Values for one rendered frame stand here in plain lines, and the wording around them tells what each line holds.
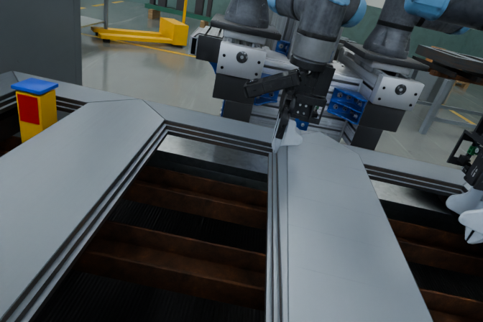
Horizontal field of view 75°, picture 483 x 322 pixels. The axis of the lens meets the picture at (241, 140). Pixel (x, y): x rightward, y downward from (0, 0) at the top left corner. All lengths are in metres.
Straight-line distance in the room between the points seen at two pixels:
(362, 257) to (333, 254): 0.04
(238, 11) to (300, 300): 0.86
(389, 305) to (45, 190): 0.48
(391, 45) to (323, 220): 0.77
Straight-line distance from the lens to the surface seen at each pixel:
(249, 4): 1.07
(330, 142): 0.83
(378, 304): 0.47
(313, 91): 0.64
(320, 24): 0.60
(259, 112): 1.14
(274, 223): 0.52
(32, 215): 0.49
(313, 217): 0.54
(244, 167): 0.93
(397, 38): 1.19
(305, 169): 0.67
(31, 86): 0.77
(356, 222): 0.58
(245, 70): 0.96
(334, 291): 0.45
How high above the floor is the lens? 1.16
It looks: 26 degrees down
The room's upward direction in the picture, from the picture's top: 13 degrees clockwise
